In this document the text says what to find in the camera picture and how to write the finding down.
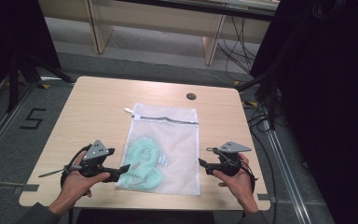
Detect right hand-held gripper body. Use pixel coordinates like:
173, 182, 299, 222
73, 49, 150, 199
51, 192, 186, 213
206, 140, 253, 177

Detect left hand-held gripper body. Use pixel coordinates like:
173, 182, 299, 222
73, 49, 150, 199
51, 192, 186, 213
79, 139, 117, 179

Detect white mesh laundry bag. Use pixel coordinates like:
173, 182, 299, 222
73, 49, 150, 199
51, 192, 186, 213
115, 103, 201, 197

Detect person's right hand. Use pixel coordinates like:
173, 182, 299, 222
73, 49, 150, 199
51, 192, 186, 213
212, 153, 256, 207

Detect person's left hand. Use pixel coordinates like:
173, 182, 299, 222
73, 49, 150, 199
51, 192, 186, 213
59, 151, 112, 207

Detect mint green garment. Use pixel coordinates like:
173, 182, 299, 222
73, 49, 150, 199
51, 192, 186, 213
118, 136, 170, 191

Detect grey tape strip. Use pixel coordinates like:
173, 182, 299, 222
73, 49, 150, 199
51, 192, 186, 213
11, 183, 40, 196
256, 192, 277, 203

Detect black metal stand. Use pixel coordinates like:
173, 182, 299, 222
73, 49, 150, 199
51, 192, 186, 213
5, 50, 76, 114
236, 70, 282, 131

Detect black curtain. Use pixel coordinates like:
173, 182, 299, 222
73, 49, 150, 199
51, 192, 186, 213
249, 0, 358, 224
0, 0, 62, 106

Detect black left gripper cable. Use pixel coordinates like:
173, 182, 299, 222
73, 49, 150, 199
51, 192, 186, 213
60, 144, 93, 189

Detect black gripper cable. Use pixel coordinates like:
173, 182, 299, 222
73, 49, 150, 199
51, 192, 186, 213
60, 144, 93, 189
241, 160, 259, 194

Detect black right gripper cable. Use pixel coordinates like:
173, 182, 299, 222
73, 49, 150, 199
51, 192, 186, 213
241, 160, 259, 194

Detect grey strap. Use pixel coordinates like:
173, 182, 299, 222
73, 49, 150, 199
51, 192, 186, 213
37, 164, 84, 178

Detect aluminium floor rail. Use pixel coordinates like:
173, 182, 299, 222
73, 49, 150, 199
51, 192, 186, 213
0, 79, 40, 167
260, 122, 313, 224

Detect black hanging cables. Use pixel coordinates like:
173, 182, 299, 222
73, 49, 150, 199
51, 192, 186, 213
216, 15, 259, 82

